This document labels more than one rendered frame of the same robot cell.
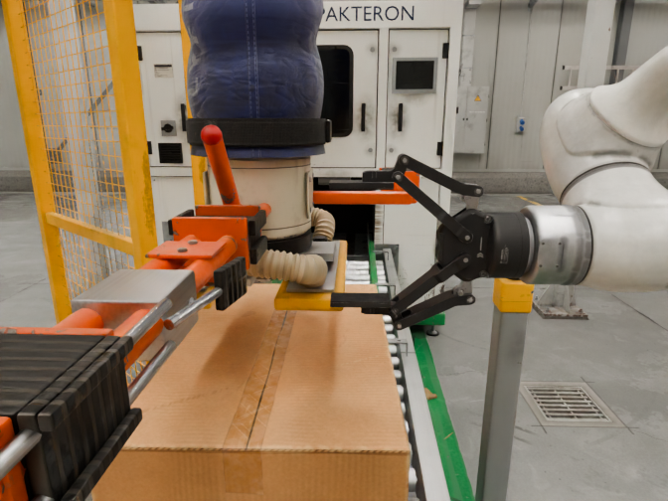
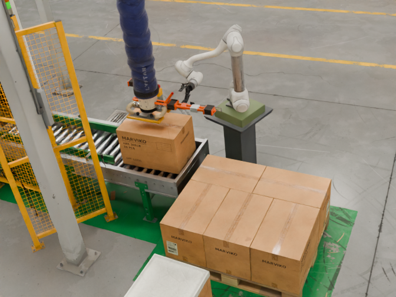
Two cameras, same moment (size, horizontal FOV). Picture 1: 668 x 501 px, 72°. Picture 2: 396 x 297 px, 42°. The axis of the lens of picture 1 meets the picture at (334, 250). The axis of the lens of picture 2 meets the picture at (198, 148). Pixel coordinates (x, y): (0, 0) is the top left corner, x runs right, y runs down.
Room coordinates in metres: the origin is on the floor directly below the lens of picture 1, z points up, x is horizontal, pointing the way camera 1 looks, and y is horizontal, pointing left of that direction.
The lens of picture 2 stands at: (-1.34, 3.60, 3.57)
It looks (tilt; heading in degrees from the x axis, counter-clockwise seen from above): 36 degrees down; 296
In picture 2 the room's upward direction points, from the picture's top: 7 degrees counter-clockwise
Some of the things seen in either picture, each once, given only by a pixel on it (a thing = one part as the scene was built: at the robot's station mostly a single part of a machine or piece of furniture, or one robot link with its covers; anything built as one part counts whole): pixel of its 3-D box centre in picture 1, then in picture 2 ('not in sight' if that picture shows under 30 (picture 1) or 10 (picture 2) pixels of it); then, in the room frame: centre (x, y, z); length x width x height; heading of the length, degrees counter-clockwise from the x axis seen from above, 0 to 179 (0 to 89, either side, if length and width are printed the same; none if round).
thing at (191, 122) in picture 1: (259, 131); (146, 89); (0.78, 0.12, 1.32); 0.23 x 0.23 x 0.04
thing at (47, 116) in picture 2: not in sight; (37, 106); (1.22, 1.00, 1.62); 0.20 x 0.05 x 0.30; 177
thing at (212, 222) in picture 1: (221, 235); (172, 104); (0.54, 0.13, 1.20); 0.10 x 0.08 x 0.06; 88
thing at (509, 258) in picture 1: (478, 245); (188, 88); (0.51, -0.16, 1.20); 0.09 x 0.07 x 0.08; 88
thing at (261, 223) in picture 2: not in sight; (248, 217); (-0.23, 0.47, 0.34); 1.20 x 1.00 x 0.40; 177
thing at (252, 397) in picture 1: (281, 431); (157, 139); (0.78, 0.10, 0.75); 0.60 x 0.40 x 0.40; 179
